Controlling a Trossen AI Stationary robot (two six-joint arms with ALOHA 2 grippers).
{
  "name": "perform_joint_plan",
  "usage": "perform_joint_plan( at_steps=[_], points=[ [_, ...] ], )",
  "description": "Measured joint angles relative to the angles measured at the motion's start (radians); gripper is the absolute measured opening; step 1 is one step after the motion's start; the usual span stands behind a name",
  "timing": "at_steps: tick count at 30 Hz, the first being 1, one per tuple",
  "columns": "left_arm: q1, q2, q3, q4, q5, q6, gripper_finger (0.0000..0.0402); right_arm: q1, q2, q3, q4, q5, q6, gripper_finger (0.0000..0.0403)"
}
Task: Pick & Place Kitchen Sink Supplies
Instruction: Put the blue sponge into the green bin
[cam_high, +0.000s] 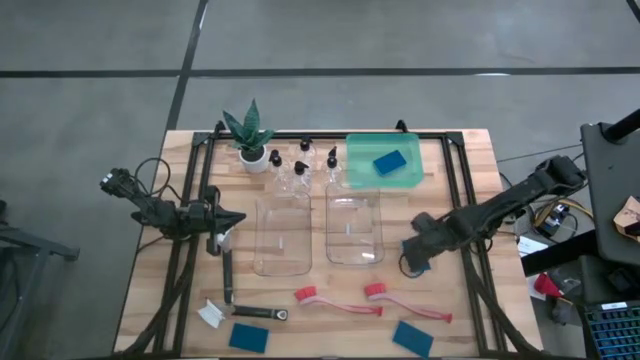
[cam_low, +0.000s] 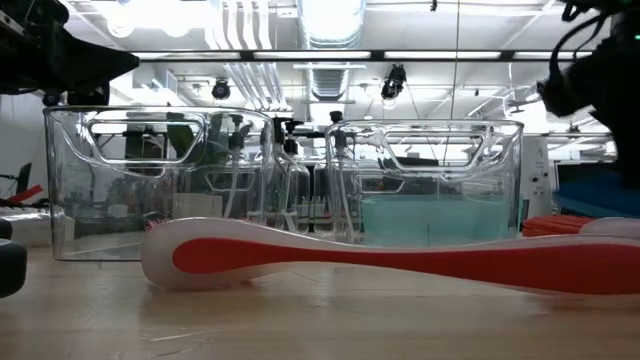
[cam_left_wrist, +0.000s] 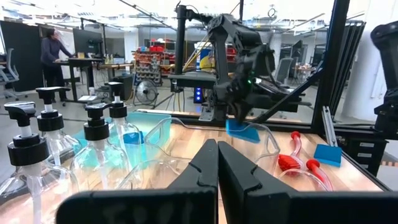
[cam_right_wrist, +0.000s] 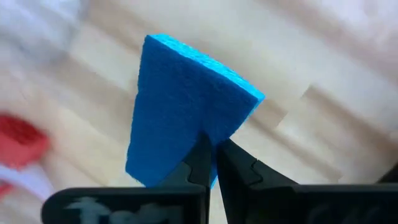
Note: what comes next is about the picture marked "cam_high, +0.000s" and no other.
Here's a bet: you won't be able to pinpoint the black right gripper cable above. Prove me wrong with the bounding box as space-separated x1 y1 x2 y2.
398 252 424 280

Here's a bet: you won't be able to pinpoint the blue grid rack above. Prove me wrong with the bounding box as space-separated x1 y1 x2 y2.
584 299 640 360

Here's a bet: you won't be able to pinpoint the red cone-shaped object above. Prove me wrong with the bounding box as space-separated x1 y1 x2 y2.
533 272 565 300

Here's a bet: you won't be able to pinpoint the white paper sheet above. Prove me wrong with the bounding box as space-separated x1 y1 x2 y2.
517 234 551 259

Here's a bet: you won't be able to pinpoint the brown cardboard piece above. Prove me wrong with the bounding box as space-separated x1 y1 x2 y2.
612 195 640 244

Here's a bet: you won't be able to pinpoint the clear plastic bin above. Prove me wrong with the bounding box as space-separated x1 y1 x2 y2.
252 192 314 278
324 182 386 266

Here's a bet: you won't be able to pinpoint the red dish brush white handle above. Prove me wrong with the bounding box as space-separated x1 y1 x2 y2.
293 284 385 318
363 282 454 324

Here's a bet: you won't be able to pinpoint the black metal stand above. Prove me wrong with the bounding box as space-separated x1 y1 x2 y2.
0 199 81 360

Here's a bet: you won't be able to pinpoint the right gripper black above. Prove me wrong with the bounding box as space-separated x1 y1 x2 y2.
402 212 471 272

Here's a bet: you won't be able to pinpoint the black cart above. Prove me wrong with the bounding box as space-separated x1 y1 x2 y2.
580 122 640 266

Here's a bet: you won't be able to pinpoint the small electronics box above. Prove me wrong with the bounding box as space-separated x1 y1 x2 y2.
537 202 571 239

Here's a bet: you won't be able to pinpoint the black metal rig frame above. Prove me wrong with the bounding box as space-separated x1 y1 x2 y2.
112 119 541 360

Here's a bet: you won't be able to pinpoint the clear soap bottle black pump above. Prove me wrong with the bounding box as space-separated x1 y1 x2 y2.
268 148 294 197
292 159 314 196
297 135 317 166
322 145 346 189

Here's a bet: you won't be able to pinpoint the green translucent plastic tray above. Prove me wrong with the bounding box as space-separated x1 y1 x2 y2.
344 132 425 190

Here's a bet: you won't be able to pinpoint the yellow cables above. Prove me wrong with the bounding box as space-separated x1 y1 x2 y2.
563 197 594 219

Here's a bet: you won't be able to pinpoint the black dish wand white head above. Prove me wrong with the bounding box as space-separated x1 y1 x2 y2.
216 228 236 305
197 298 290 330

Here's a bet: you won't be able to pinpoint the black flat bar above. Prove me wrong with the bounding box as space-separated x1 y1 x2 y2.
519 230 599 277

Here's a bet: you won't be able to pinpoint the black pole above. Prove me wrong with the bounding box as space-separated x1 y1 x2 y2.
602 108 640 144

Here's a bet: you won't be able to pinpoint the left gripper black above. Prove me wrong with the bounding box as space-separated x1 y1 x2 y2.
189 185 247 257

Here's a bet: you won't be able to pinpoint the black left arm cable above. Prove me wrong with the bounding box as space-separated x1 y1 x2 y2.
133 157 172 201

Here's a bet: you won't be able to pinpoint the green plant in white pot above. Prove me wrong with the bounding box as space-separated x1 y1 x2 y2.
222 98 276 175

